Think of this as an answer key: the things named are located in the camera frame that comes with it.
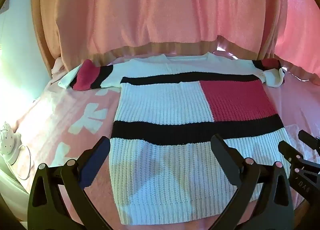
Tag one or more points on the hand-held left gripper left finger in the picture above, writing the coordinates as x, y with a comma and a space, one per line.
96, 162

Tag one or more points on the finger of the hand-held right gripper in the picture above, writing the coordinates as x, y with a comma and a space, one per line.
308, 140
303, 172

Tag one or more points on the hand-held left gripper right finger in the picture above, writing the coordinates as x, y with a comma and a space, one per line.
225, 155

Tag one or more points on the white black red knit sweater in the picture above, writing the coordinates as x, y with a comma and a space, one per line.
160, 105

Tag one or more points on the pink blanket with white print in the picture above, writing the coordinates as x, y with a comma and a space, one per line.
75, 120

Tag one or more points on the shiny pink satin sheet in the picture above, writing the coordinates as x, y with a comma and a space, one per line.
297, 74

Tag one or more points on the white bedside table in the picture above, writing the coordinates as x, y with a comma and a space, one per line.
10, 190

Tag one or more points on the white cloth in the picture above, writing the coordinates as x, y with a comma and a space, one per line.
58, 66

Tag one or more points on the tan curtain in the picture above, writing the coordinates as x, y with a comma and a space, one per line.
43, 32

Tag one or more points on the pink curtain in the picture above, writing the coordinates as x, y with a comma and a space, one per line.
160, 7

